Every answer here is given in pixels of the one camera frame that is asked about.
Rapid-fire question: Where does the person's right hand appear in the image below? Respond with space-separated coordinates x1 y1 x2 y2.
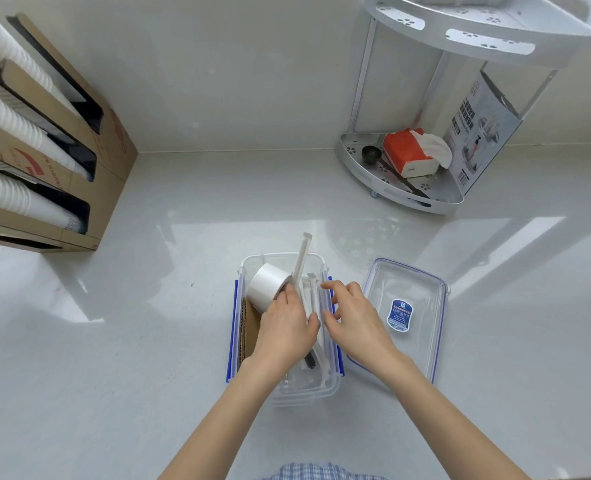
321 281 402 369

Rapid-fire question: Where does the person's left hand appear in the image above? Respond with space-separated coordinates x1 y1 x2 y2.
248 284 322 374

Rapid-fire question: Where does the white tape roll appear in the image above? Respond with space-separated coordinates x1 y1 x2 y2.
247 263 294 312

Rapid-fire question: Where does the person's right forearm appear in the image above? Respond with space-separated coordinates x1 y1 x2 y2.
373 345 529 480

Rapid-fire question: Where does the person's left forearm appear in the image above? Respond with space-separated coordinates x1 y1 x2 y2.
158 356 297 480

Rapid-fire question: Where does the white plastic clip strip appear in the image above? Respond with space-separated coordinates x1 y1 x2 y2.
301 272 338 396

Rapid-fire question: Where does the long white plastic strip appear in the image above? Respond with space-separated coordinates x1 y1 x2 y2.
292 232 315 296

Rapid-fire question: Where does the brown corrugated cardboard piece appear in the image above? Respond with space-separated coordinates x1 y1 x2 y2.
239 295 264 366

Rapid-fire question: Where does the clear plastic storage box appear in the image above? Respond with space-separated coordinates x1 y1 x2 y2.
225 252 347 408

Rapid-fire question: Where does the clear lid with blue label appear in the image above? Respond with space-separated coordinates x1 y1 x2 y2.
348 258 452 386

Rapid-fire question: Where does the blue plaid shirt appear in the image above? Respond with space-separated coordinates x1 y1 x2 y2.
262 462 392 480

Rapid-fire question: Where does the orange tissue pack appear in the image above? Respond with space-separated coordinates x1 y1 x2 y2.
381 128 453 178

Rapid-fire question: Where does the grey printed product box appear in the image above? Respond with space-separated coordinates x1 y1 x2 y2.
443 70 523 196

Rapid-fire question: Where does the brown cardboard cup dispenser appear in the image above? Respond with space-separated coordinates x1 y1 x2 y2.
0 12 140 254

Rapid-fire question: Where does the white metal corner shelf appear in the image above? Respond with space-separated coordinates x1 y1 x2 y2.
336 0 591 216

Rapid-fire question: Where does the stack of white paper cups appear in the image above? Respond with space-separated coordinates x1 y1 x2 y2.
0 162 87 234
0 0 79 116
0 82 89 179

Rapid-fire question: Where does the black long-handled spoon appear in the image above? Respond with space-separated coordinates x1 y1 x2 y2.
361 145 433 201

